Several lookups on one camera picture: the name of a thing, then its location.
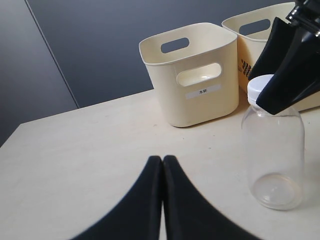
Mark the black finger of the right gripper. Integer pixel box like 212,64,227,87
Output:
248,17,297,80
256,29,320,115

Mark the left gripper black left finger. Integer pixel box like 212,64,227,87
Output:
74,155,163,240

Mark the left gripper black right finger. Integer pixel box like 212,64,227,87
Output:
163,155,253,240

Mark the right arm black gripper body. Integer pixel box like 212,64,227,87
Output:
285,0,320,37

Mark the clear plastic bottle white cap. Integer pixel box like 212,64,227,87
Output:
241,74,305,211

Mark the middle cream plastic bin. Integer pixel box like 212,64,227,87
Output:
222,1,320,111

